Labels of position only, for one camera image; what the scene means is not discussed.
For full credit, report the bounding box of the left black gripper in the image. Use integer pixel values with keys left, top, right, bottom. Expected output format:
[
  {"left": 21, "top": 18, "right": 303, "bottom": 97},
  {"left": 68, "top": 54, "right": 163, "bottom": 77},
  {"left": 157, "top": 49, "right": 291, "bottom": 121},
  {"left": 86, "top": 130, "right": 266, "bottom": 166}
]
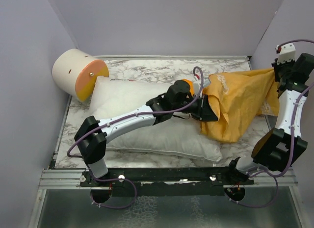
[{"left": 172, "top": 93, "right": 218, "bottom": 122}]

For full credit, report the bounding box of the white pillow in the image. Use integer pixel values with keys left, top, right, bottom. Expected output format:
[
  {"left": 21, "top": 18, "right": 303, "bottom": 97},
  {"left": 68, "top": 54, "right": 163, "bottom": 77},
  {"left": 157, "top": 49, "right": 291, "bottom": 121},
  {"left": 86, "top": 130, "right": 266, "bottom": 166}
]
[{"left": 90, "top": 76, "right": 222, "bottom": 162}]

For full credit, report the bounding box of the orange Mickey Mouse pillowcase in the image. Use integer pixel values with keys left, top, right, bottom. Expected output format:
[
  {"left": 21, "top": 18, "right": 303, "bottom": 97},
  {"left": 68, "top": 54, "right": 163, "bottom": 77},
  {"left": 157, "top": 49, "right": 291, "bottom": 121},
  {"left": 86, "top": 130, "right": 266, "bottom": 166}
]
[{"left": 200, "top": 68, "right": 279, "bottom": 143}]

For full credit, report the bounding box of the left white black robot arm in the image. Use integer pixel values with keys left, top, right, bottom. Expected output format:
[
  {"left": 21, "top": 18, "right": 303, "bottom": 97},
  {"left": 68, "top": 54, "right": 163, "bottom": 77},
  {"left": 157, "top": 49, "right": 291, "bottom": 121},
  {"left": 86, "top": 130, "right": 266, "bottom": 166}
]
[{"left": 74, "top": 80, "right": 218, "bottom": 186}]

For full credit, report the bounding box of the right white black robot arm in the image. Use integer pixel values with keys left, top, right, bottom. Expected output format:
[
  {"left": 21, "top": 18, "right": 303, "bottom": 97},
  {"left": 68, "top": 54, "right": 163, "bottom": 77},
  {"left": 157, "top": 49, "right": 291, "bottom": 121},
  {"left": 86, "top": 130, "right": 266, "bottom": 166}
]
[{"left": 225, "top": 53, "right": 314, "bottom": 184}]

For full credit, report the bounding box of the white cylinder with orange lid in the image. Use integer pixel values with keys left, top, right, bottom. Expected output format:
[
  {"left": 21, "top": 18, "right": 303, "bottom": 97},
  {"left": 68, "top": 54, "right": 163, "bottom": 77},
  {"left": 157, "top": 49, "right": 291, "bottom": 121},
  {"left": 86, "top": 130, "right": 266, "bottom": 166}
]
[{"left": 52, "top": 49, "right": 109, "bottom": 102}]

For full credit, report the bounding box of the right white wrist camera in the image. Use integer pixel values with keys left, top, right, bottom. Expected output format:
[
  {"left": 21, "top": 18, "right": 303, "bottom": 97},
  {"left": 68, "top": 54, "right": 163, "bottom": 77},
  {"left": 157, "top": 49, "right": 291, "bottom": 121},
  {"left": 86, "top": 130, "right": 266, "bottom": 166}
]
[{"left": 276, "top": 43, "right": 296, "bottom": 65}]

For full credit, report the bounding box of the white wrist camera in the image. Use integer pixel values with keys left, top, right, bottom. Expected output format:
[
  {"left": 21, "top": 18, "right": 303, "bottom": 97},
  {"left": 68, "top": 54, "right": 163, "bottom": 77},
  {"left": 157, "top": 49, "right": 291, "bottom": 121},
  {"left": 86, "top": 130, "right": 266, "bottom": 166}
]
[
  {"left": 276, "top": 43, "right": 296, "bottom": 65},
  {"left": 193, "top": 77, "right": 211, "bottom": 93}
]

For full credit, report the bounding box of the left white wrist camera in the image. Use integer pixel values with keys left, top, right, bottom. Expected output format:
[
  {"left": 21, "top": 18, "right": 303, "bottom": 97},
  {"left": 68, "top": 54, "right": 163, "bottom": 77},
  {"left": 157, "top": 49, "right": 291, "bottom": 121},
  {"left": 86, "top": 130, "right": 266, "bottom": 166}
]
[{"left": 193, "top": 77, "right": 211, "bottom": 93}]

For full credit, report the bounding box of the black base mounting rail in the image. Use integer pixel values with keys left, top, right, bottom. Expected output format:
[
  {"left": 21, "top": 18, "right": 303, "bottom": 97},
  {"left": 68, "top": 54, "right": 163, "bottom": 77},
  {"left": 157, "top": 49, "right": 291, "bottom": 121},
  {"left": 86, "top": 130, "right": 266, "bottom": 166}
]
[{"left": 80, "top": 166, "right": 254, "bottom": 197}]

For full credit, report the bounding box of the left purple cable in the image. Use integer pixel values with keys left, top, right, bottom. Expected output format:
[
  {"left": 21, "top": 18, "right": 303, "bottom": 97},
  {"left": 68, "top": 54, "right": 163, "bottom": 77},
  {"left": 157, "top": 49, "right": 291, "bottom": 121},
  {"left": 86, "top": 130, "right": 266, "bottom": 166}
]
[{"left": 66, "top": 67, "right": 138, "bottom": 209}]

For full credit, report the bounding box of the aluminium frame rail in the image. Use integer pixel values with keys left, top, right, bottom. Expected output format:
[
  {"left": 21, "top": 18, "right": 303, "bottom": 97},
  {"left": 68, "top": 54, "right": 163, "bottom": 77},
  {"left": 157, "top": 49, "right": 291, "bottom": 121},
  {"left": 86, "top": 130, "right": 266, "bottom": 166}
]
[{"left": 38, "top": 168, "right": 298, "bottom": 189}]

